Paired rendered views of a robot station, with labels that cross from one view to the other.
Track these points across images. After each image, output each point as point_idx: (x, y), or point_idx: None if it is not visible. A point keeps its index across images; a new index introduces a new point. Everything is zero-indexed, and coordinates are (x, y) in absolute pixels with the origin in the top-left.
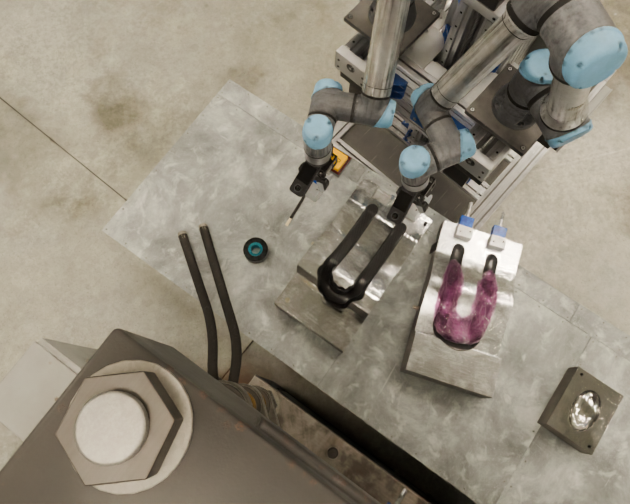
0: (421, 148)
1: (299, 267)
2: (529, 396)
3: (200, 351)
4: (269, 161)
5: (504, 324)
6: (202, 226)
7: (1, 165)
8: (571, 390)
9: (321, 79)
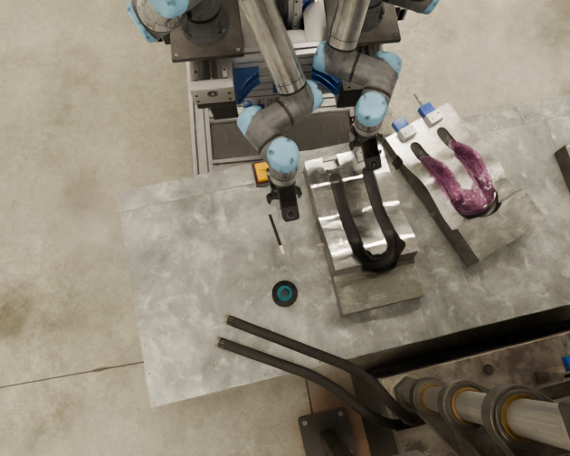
0: (369, 93)
1: (337, 270)
2: (554, 195)
3: (276, 413)
4: (218, 221)
5: (498, 165)
6: (227, 319)
7: None
8: None
9: (240, 115)
